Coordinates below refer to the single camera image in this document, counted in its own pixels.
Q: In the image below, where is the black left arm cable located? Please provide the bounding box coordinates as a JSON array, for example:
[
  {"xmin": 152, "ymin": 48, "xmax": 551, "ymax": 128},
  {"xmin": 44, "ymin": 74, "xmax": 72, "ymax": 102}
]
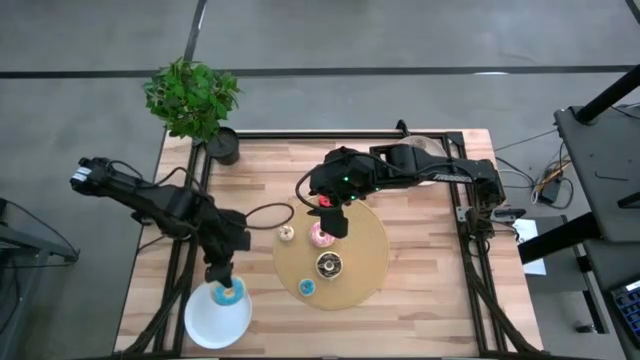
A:
[{"xmin": 107, "ymin": 158, "xmax": 296, "ymax": 232}]

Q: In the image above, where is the round woven straw placemat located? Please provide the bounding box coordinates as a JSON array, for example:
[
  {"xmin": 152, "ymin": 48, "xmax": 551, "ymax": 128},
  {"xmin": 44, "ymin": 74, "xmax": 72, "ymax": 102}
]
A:
[{"xmin": 272, "ymin": 195, "xmax": 391, "ymax": 312}]

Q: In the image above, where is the large blue frosted donut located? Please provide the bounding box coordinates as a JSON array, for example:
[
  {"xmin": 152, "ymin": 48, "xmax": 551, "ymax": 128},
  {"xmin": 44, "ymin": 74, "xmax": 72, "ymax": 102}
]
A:
[{"xmin": 209, "ymin": 276, "xmax": 247, "ymax": 307}]

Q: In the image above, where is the large pink frosted donut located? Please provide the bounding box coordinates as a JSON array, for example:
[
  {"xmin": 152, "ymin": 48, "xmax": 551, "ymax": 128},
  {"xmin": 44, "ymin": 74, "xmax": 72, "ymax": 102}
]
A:
[{"xmin": 309, "ymin": 222, "xmax": 337, "ymax": 249}]

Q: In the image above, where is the beige round plate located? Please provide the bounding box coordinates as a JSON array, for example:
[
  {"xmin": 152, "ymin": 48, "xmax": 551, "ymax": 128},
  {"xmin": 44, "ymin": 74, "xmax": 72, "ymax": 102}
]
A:
[{"xmin": 398, "ymin": 134, "xmax": 447, "ymax": 187}]

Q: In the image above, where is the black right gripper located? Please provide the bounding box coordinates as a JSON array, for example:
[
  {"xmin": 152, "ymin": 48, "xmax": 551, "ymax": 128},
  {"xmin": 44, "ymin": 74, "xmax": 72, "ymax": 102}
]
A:
[{"xmin": 307, "ymin": 164, "xmax": 361, "ymax": 240}]

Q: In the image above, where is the black plant pot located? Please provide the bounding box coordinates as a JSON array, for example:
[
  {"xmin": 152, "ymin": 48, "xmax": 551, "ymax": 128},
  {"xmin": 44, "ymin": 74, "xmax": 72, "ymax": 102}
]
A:
[{"xmin": 204, "ymin": 126, "xmax": 241, "ymax": 167}]

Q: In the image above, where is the white round plate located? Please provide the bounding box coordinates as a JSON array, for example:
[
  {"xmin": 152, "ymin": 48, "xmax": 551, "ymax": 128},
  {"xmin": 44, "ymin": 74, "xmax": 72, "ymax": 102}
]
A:
[{"xmin": 183, "ymin": 276, "xmax": 253, "ymax": 351}]

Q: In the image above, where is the large chocolate frosted donut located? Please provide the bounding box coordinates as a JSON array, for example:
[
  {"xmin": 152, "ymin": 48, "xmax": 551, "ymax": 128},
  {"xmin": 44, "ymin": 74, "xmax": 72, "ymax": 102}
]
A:
[{"xmin": 315, "ymin": 251, "xmax": 344, "ymax": 280}]

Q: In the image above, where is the black slanted pole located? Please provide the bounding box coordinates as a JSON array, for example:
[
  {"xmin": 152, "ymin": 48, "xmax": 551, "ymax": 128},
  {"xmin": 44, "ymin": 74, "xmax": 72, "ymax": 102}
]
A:
[{"xmin": 574, "ymin": 63, "xmax": 640, "ymax": 125}]

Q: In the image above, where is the black backlit keyboard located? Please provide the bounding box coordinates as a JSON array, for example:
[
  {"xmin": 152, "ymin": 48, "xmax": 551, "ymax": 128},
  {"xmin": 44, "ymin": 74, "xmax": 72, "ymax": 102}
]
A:
[{"xmin": 610, "ymin": 279, "xmax": 640, "ymax": 344}]

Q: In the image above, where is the dark grey equipment cart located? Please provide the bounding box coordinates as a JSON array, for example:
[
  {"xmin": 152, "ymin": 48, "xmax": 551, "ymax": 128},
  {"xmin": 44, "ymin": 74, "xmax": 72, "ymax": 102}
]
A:
[{"xmin": 553, "ymin": 102, "xmax": 640, "ymax": 360}]

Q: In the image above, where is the black power adapter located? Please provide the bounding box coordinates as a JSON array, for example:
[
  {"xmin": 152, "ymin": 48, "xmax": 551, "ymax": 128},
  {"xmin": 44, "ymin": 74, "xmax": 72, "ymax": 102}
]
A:
[{"xmin": 543, "ymin": 178, "xmax": 564, "ymax": 202}]

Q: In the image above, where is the black stand beam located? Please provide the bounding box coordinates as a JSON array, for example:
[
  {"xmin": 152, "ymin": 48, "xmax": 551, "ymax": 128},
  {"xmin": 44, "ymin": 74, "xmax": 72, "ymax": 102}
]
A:
[{"xmin": 517, "ymin": 212, "xmax": 601, "ymax": 265}]

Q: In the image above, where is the black aluminium table frame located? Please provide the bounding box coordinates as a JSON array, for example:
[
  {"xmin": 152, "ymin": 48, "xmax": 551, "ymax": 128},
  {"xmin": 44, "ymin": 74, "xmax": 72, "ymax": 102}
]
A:
[{"xmin": 112, "ymin": 130, "xmax": 546, "ymax": 360}]

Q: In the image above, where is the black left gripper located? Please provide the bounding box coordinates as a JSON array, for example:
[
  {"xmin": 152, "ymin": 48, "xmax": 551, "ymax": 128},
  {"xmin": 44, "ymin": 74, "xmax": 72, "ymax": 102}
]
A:
[{"xmin": 202, "ymin": 209, "xmax": 252, "ymax": 290}]

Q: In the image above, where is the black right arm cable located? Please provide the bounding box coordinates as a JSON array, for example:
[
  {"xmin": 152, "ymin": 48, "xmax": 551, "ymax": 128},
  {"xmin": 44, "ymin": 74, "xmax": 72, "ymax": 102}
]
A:
[{"xmin": 294, "ymin": 149, "xmax": 381, "ymax": 214}]

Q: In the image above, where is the green leafy plant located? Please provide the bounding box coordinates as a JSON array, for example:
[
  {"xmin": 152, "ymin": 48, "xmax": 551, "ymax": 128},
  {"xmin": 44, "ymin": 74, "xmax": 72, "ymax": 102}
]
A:
[{"xmin": 141, "ymin": 57, "xmax": 242, "ymax": 144}]

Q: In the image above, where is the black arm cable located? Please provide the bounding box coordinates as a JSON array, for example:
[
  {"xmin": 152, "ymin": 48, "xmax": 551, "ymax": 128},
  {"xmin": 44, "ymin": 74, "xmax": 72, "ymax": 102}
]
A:
[
  {"xmin": 294, "ymin": 149, "xmax": 381, "ymax": 214},
  {"xmin": 107, "ymin": 158, "xmax": 296, "ymax": 232}
]

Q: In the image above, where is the white paper sheet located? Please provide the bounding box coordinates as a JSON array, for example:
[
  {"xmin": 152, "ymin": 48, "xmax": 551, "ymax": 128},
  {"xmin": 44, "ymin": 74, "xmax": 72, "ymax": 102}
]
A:
[{"xmin": 512, "ymin": 218, "xmax": 548, "ymax": 277}]

